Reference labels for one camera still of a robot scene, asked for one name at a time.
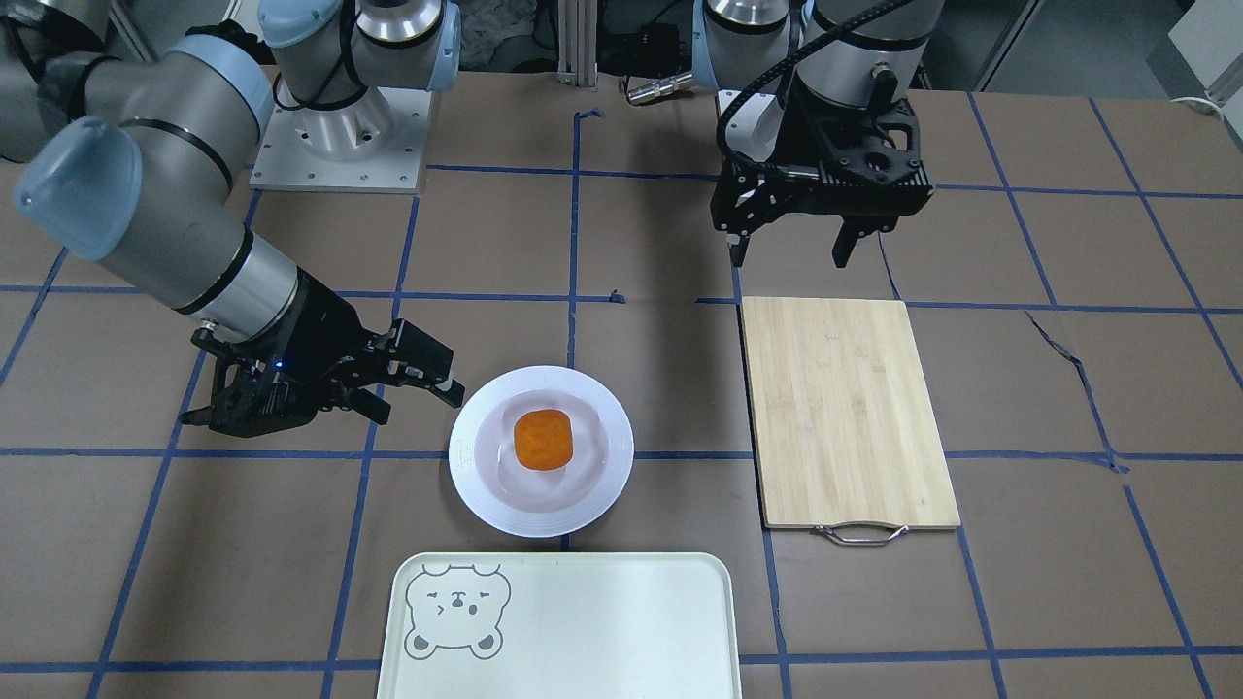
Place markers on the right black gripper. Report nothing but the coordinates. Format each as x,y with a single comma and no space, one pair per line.
325,328

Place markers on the wooden cutting board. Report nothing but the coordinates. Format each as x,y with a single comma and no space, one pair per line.
844,431

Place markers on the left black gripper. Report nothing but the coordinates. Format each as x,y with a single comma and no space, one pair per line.
785,146

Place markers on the brown paper table mat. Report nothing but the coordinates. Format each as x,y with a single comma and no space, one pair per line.
1074,288

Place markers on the cream bear tray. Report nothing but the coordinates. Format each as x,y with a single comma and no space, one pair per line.
561,625

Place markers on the orange fruit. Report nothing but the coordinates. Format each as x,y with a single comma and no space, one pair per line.
543,440

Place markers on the silver metal cylinder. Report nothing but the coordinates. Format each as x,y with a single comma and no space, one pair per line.
658,90

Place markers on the white round plate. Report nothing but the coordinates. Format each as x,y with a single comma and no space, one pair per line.
489,478

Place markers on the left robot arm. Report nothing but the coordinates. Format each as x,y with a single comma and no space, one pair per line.
755,54

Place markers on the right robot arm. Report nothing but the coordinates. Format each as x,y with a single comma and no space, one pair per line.
129,165

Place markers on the aluminium frame post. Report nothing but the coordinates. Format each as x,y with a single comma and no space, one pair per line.
577,29

